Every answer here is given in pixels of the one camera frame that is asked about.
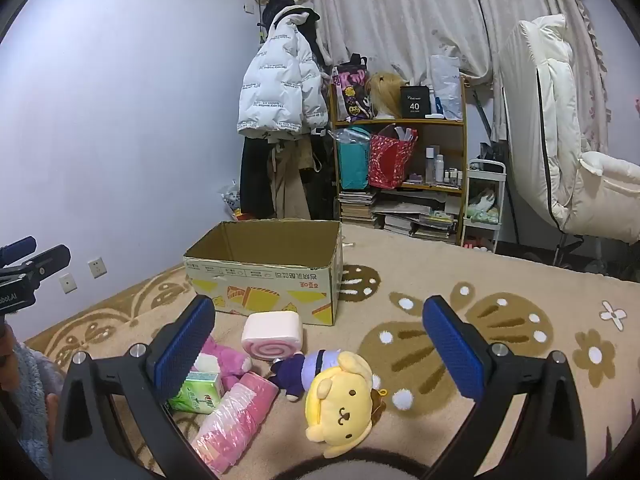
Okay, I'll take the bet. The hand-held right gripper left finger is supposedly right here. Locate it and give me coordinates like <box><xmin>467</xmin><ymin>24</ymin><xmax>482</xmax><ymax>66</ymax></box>
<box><xmin>50</xmin><ymin>294</ymin><xmax>221</xmax><ymax>480</ymax></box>

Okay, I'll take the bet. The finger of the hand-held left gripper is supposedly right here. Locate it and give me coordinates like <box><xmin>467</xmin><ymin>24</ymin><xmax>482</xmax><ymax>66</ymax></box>
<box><xmin>0</xmin><ymin>236</ymin><xmax>38</xmax><ymax>267</ymax></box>
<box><xmin>21</xmin><ymin>244</ymin><xmax>72</xmax><ymax>282</ymax></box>

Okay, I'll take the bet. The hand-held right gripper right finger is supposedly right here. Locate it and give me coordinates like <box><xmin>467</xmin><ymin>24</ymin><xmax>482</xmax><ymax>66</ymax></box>
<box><xmin>421</xmin><ymin>295</ymin><xmax>588</xmax><ymax>480</ymax></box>

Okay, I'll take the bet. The pink bear plush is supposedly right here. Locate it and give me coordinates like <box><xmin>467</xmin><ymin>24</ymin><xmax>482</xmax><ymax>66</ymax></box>
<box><xmin>197</xmin><ymin>335</ymin><xmax>253</xmax><ymax>391</ymax></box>

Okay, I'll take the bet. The printed cardboard box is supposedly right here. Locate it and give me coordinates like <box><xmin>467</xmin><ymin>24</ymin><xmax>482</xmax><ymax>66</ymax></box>
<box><xmin>183</xmin><ymin>220</ymin><xmax>344</xmax><ymax>326</ymax></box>

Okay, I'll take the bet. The person's left forearm grey sleeve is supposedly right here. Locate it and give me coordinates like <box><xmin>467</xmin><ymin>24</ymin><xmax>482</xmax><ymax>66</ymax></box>
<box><xmin>0</xmin><ymin>340</ymin><xmax>66</xmax><ymax>480</ymax></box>

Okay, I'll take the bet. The green tissue pack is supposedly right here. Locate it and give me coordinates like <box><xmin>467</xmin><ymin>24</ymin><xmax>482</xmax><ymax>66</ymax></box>
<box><xmin>167</xmin><ymin>371</ymin><xmax>226</xmax><ymax>415</ymax></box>

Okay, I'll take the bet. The beige patterned blanket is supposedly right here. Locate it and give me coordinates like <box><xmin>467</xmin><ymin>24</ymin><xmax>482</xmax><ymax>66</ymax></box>
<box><xmin>25</xmin><ymin>222</ymin><xmax>640</xmax><ymax>480</ymax></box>

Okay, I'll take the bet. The pink plastic-wrapped packet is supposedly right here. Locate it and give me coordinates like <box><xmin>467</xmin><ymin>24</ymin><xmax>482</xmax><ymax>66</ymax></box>
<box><xmin>190</xmin><ymin>372</ymin><xmax>280</xmax><ymax>476</ymax></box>

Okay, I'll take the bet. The white foam block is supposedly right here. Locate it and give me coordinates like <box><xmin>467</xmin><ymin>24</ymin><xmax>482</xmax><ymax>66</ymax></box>
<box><xmin>241</xmin><ymin>311</ymin><xmax>305</xmax><ymax>362</ymax></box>

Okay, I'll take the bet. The purple doll plush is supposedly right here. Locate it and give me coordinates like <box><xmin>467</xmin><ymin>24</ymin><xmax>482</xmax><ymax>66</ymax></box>
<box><xmin>269</xmin><ymin>350</ymin><xmax>346</xmax><ymax>402</ymax></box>

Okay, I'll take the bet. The yellow dog plush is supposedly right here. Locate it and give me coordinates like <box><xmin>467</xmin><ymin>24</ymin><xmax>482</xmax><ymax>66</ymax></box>
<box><xmin>305</xmin><ymin>351</ymin><xmax>386</xmax><ymax>459</ymax></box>

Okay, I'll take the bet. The pile of books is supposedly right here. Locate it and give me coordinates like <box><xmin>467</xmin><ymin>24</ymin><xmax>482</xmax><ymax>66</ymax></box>
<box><xmin>339</xmin><ymin>190</ymin><xmax>458</xmax><ymax>243</ymax></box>

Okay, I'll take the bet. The white trolley cart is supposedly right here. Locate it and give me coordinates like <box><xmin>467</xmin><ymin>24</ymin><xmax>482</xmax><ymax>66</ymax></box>
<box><xmin>460</xmin><ymin>159</ymin><xmax>507</xmax><ymax>253</ymax></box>

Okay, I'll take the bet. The white patterned bag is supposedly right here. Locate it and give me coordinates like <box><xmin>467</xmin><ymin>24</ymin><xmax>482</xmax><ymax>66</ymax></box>
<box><xmin>220</xmin><ymin>182</ymin><xmax>242</xmax><ymax>213</ymax></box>

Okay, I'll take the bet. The group of cosmetic bottles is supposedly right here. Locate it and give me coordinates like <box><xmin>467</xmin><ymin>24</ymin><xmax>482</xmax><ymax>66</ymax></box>
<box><xmin>425</xmin><ymin>145</ymin><xmax>463</xmax><ymax>185</ymax></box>

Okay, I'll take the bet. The black hanging coat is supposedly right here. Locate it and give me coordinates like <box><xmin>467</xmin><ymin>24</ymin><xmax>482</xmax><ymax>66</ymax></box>
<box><xmin>239</xmin><ymin>132</ymin><xmax>338</xmax><ymax>221</ymax></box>

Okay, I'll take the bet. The beige hanging coat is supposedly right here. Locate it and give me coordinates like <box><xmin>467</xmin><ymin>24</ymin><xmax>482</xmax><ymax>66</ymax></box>
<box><xmin>267</xmin><ymin>140</ymin><xmax>313</xmax><ymax>221</ymax></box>

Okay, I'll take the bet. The red patterned bag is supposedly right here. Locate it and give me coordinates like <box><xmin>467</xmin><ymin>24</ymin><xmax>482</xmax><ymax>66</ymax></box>
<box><xmin>369</xmin><ymin>127</ymin><xmax>418</xmax><ymax>191</ymax></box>

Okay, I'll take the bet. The teal bag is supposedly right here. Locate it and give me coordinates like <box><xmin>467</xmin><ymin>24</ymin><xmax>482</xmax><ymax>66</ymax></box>
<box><xmin>336</xmin><ymin>130</ymin><xmax>372</xmax><ymax>191</ymax></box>

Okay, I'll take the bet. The wooden shelf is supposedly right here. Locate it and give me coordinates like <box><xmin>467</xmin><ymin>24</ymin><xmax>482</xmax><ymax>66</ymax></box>
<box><xmin>330</xmin><ymin>77</ymin><xmax>468</xmax><ymax>246</ymax></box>

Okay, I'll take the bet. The white padded jacket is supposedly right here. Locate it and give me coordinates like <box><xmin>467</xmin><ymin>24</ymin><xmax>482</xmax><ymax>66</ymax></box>
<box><xmin>500</xmin><ymin>14</ymin><xmax>640</xmax><ymax>246</ymax></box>

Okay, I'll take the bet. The black box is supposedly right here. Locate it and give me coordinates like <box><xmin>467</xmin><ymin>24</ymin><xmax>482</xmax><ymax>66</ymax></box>
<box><xmin>400</xmin><ymin>86</ymin><xmax>431</xmax><ymax>119</ymax></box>

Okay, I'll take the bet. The white plastic bag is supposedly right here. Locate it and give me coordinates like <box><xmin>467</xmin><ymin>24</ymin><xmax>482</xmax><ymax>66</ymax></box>
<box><xmin>430</xmin><ymin>55</ymin><xmax>463</xmax><ymax>120</ymax></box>

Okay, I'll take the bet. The blond wig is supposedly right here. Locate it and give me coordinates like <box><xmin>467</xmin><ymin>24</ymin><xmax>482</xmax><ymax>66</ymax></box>
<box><xmin>365</xmin><ymin>72</ymin><xmax>407</xmax><ymax>120</ymax></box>

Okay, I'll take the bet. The black printed bag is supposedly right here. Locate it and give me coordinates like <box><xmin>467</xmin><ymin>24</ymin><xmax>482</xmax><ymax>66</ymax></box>
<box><xmin>332</xmin><ymin>53</ymin><xmax>373</xmax><ymax>123</ymax></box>

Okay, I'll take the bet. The white puffer jacket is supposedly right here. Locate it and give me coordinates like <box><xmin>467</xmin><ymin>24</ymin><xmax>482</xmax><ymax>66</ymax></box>
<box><xmin>237</xmin><ymin>5</ymin><xmax>331</xmax><ymax>140</ymax></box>

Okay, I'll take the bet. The black hanging garment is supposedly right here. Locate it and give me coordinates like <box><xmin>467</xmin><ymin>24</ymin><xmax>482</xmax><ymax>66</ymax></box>
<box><xmin>262</xmin><ymin>0</ymin><xmax>321</xmax><ymax>61</ymax></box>

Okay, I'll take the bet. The floral curtain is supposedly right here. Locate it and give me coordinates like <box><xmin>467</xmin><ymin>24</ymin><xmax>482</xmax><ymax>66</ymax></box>
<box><xmin>305</xmin><ymin>0</ymin><xmax>613</xmax><ymax>143</ymax></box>

